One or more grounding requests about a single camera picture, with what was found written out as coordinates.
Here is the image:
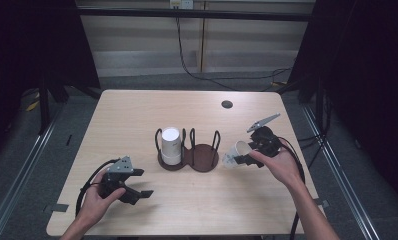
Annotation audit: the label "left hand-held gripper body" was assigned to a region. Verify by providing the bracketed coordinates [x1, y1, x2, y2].
[98, 155, 142, 205]

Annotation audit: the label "black cables beside table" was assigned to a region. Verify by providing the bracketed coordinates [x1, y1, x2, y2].
[297, 94, 333, 170]

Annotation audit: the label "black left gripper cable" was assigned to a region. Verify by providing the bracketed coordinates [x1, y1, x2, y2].
[74, 158, 120, 218]

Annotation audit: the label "yellow floor tape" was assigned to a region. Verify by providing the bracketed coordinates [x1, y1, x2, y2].
[25, 93, 42, 113]

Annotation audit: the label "long black floor cable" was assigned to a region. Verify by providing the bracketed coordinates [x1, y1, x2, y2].
[175, 16, 293, 92]

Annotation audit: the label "brown double cup holder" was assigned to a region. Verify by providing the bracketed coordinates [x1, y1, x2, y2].
[154, 127, 222, 173]

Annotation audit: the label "white wall outlet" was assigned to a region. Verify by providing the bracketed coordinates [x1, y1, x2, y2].
[169, 0, 195, 10]

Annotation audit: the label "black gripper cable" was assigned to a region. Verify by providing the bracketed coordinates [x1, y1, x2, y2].
[276, 136, 307, 240]
[74, 158, 120, 218]

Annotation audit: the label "plain white paper cup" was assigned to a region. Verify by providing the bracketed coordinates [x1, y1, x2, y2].
[161, 126, 183, 166]

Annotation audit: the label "metal floor rail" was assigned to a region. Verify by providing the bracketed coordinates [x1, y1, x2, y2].
[301, 105, 382, 240]
[0, 108, 63, 240]

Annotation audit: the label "dark curtain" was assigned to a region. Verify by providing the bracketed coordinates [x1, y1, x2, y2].
[287, 0, 398, 204]
[0, 0, 102, 164]

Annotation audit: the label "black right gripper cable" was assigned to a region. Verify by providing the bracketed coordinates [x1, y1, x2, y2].
[276, 136, 307, 240]

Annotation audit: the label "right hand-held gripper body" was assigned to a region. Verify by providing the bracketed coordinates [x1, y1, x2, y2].
[246, 113, 282, 158]

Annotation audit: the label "black metal stand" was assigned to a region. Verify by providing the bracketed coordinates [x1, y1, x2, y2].
[36, 74, 103, 135]
[276, 75, 333, 136]

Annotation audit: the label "black horizontal bar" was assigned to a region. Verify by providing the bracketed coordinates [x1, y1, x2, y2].
[76, 7, 314, 23]

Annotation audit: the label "person's right hand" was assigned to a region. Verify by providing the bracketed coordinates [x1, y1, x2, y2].
[249, 140, 305, 190]

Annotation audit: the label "person's left hand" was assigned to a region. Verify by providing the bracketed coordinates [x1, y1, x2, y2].
[75, 170, 127, 224]

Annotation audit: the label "printed white paper cup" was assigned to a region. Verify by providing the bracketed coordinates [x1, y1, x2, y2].
[221, 140, 254, 169]

